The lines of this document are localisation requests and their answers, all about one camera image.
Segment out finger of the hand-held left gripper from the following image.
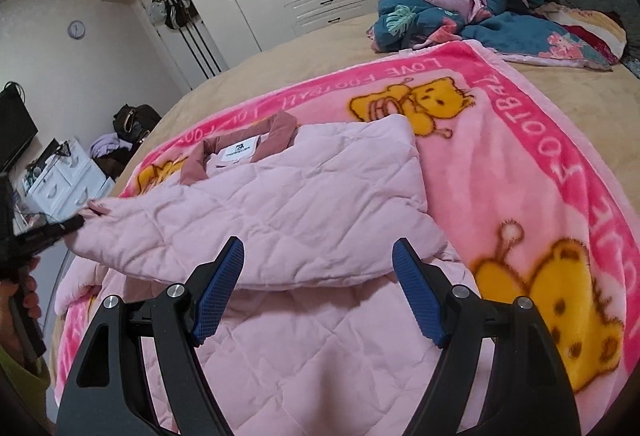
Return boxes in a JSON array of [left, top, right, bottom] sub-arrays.
[[14, 214, 87, 253]]

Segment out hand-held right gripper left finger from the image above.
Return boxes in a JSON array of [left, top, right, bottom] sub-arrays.
[[56, 236, 246, 436]]

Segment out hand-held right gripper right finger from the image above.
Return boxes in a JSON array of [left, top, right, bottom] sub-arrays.
[[391, 238, 583, 436]]

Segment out pink quilted jacket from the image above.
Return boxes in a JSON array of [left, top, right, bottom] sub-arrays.
[[52, 112, 483, 436]]

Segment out person's left forearm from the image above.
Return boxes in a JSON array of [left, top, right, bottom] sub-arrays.
[[0, 343, 52, 422]]

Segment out dark clothes pile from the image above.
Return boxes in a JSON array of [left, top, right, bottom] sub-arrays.
[[95, 150, 138, 181]]

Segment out person's left hand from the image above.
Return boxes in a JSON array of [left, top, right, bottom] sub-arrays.
[[0, 261, 43, 357]]

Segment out grey round chair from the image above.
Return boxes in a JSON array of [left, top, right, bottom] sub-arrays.
[[35, 243, 76, 317]]

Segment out white drawer cabinet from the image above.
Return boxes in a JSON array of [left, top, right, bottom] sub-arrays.
[[22, 138, 116, 223]]

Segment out black flat screen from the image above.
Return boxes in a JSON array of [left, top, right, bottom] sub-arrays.
[[0, 83, 40, 174]]

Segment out light purple cloth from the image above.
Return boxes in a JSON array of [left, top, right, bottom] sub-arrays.
[[90, 132, 133, 157]]

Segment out black bag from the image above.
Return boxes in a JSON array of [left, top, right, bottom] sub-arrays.
[[112, 104, 162, 141]]

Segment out pink printed bear blanket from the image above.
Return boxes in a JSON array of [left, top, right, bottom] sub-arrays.
[[50, 38, 640, 436]]

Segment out beige bed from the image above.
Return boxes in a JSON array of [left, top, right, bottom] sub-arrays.
[[47, 10, 640, 347]]

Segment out hanging bags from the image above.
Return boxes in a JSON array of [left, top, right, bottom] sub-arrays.
[[150, 0, 193, 31]]

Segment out yellow and red blanket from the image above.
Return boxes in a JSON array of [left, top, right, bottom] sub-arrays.
[[535, 0, 628, 66]]

